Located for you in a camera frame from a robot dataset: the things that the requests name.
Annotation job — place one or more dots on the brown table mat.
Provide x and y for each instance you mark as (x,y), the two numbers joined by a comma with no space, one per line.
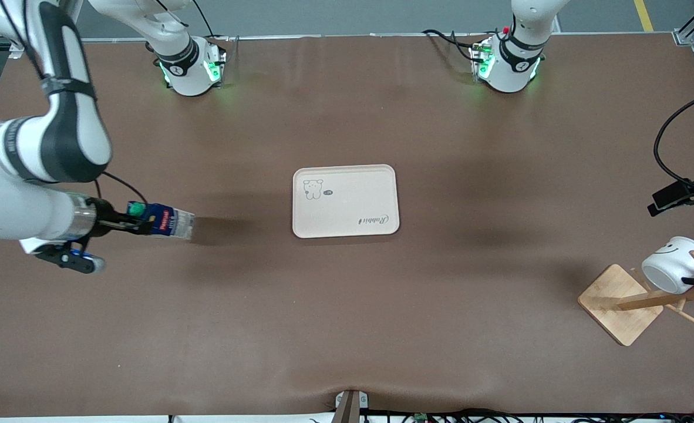
(382,305)

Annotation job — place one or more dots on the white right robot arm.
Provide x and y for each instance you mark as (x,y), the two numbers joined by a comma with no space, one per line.
(30,211)

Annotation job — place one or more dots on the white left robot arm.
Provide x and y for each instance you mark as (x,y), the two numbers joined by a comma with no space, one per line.
(511,64)

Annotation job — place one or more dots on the cream rabbit print tray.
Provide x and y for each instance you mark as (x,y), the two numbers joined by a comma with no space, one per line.
(353,200)

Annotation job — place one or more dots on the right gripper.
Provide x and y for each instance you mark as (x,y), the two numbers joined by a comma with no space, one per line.
(102,212)

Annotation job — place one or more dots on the metal table edge bracket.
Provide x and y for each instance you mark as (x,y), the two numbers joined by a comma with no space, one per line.
(350,406)

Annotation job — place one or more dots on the blue milk carton green cap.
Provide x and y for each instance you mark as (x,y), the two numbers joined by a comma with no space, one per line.
(168,222)

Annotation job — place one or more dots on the wooden mug rack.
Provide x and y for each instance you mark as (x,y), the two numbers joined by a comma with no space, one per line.
(617,305)

